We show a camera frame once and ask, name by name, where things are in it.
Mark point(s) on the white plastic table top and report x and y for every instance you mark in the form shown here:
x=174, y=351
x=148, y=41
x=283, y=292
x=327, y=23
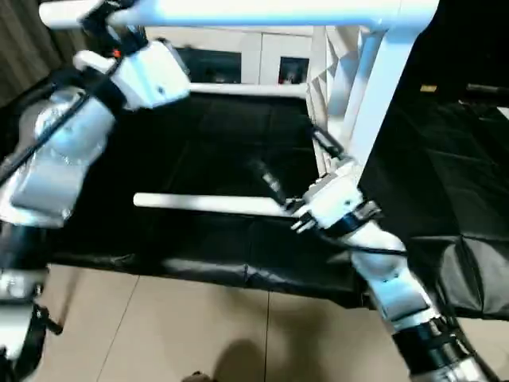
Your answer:
x=381, y=99

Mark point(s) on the black mat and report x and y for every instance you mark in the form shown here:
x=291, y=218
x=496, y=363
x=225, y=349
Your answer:
x=199, y=139

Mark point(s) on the grey-green curtain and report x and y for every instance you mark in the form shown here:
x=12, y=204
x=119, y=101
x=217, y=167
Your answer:
x=24, y=40

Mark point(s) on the small yellow label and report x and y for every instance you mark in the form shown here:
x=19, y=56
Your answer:
x=428, y=87

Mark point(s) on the white cabinet with glass doors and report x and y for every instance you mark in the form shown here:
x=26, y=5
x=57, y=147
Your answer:
x=250, y=44

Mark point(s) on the black tripod stand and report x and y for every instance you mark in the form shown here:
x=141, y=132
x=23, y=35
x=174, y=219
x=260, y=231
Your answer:
x=53, y=323

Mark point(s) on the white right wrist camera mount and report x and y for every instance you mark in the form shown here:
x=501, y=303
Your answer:
x=334, y=199

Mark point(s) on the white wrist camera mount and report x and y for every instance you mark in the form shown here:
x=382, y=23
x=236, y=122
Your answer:
x=334, y=199
x=151, y=75

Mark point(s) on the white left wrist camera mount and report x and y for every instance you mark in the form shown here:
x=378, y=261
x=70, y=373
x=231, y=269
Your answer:
x=151, y=75

